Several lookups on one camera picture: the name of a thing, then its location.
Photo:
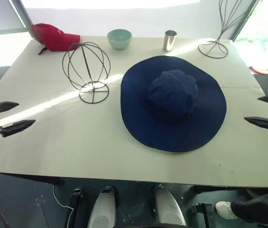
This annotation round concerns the white robot foot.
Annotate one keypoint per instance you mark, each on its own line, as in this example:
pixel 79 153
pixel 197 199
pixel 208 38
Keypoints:
pixel 168 209
pixel 102 209

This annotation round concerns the stainless steel cup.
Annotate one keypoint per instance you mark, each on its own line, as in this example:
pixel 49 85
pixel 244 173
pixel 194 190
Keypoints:
pixel 169 41

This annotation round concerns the white robot right foot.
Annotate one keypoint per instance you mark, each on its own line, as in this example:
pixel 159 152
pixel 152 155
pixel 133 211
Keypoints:
pixel 168 209

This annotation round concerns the white robot left foot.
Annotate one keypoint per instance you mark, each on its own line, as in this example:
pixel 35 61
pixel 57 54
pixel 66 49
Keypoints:
pixel 102 209

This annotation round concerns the teal ceramic bowl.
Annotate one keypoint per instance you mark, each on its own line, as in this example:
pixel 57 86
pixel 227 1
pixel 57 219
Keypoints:
pixel 119 40

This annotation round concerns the white sneaker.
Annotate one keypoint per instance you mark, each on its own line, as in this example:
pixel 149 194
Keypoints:
pixel 224 210

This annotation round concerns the navy wide-brim sun hat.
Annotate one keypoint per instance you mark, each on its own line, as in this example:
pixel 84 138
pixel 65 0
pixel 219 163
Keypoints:
pixel 172 114

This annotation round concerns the black metal floor frame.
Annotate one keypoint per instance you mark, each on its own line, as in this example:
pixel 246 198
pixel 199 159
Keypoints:
pixel 75 206
pixel 206 213

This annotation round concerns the dark trouser leg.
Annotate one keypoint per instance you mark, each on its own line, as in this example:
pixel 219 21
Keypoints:
pixel 260 206

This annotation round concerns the red baseball cap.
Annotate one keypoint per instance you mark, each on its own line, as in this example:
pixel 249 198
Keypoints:
pixel 53 38

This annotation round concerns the orange plate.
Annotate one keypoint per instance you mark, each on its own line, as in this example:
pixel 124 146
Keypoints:
pixel 260 70

